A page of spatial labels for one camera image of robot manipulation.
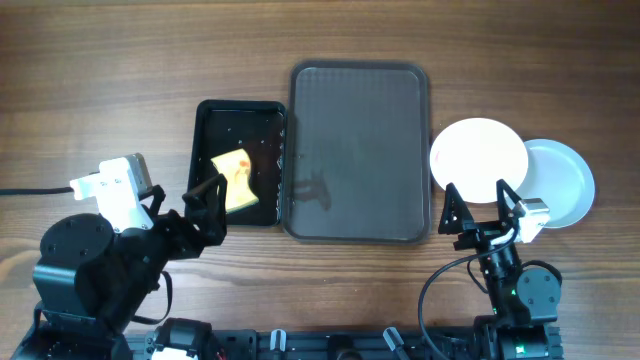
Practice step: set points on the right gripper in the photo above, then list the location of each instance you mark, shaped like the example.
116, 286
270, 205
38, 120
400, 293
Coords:
479, 233

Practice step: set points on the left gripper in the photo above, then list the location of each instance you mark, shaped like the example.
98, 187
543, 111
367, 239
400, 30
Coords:
211, 223

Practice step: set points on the white plate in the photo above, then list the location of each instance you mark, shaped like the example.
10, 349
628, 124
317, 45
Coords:
475, 153

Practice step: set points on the yellow green sponge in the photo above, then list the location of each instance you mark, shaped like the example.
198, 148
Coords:
237, 168

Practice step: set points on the light grey plate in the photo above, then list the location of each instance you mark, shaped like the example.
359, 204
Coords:
561, 178

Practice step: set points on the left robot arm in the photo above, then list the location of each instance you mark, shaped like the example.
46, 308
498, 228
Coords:
95, 270

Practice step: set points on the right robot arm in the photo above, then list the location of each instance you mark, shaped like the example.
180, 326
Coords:
524, 295

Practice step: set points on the dark brown serving tray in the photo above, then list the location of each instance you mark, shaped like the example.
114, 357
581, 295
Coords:
357, 153

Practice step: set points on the black plastic bin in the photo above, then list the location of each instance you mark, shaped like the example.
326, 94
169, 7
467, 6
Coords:
256, 127

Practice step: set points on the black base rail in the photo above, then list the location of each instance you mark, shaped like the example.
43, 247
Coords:
471, 342

